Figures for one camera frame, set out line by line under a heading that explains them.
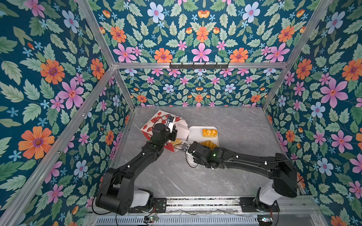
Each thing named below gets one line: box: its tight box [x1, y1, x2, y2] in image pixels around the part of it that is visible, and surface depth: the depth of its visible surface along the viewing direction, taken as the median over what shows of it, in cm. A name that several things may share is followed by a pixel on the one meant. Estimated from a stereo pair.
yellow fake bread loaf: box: [201, 128, 218, 138], surface depth 101 cm
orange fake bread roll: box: [198, 140, 219, 151], surface depth 95 cm
